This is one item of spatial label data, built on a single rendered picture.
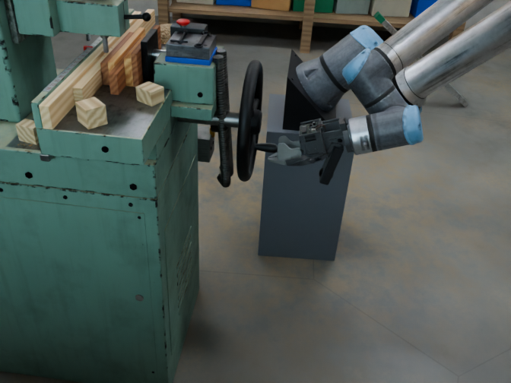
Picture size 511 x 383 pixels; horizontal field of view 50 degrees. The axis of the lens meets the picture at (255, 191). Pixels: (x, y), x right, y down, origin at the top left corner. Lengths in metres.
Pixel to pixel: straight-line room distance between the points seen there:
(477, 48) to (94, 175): 1.10
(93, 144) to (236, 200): 1.39
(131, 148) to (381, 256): 1.38
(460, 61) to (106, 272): 1.14
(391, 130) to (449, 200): 1.38
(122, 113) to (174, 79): 0.16
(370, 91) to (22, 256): 0.95
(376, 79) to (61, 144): 0.76
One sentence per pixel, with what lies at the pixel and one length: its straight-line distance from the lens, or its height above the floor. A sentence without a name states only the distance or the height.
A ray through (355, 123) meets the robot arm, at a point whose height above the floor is 0.83.
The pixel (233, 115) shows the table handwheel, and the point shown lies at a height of 0.83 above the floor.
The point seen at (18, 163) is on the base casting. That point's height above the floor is 0.77.
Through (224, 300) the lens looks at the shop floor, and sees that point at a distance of 1.96.
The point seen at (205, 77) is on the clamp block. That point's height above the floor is 0.94.
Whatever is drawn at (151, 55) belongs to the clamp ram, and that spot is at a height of 0.95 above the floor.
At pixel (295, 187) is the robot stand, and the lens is 1.93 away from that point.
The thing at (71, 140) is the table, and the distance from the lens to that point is 1.11.
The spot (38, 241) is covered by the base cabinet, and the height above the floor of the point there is 0.55.
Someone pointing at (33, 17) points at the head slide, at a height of 1.04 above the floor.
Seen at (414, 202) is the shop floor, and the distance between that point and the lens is 2.58.
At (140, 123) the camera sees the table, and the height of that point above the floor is 0.90.
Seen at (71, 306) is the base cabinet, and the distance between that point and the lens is 1.53.
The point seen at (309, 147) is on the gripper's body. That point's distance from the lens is 1.33.
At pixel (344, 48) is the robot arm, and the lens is 1.82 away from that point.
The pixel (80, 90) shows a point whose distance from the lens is 1.18.
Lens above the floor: 1.42
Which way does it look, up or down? 35 degrees down
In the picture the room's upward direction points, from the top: 4 degrees clockwise
